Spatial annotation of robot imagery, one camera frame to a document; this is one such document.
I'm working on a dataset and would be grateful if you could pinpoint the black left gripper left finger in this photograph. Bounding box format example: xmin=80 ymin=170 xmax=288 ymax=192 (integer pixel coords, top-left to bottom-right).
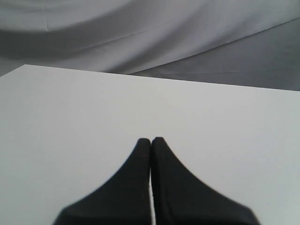
xmin=54 ymin=138 xmax=152 ymax=225

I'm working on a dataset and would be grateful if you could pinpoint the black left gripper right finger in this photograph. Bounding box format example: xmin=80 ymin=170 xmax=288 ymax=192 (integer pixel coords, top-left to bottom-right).
xmin=150 ymin=137 xmax=260 ymax=225

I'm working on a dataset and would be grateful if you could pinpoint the grey backdrop cloth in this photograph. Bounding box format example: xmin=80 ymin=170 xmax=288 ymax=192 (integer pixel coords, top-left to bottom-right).
xmin=0 ymin=0 xmax=300 ymax=90

